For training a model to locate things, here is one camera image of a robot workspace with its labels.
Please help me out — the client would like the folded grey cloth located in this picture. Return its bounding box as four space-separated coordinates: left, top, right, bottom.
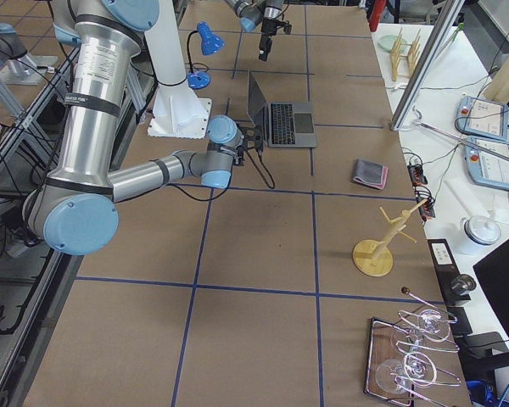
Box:
352 159 389 190

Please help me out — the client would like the light green plate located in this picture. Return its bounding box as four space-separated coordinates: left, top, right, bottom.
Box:
377 35 409 53

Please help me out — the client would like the grey laptop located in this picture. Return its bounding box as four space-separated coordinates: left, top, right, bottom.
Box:
247 71 317 148

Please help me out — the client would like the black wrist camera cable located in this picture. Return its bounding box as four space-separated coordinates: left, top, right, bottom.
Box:
169 148 277 203

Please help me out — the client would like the wooden mug tree stand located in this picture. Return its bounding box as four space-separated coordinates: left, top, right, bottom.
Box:
352 199 426 277

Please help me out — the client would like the blue teach pendant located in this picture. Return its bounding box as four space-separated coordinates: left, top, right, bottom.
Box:
455 96 509 141
465 137 509 191

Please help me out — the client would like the aluminium frame post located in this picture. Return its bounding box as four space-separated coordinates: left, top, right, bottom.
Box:
390 0 465 131

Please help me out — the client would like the upper blue teach pendant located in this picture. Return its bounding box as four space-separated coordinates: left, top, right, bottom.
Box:
455 96 509 141

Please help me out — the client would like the wooden dish rack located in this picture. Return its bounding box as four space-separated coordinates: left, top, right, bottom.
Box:
389 31 421 82

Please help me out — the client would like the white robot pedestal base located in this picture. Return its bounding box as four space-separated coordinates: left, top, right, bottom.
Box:
145 1 211 139

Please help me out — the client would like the wine glass rack tray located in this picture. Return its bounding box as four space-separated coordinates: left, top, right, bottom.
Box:
363 287 461 406

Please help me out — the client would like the white enamel pot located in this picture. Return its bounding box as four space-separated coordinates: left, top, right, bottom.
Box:
455 215 501 255

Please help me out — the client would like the lower blue teach pendant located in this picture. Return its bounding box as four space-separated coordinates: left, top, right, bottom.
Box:
465 137 509 191

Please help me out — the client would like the blue desk lamp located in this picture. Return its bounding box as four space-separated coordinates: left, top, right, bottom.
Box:
187 21 225 90

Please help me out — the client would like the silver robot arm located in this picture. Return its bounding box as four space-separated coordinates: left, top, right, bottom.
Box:
24 1 248 255
227 0 292 61

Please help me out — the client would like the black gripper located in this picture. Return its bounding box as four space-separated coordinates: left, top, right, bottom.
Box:
259 17 292 61
233 126 264 166

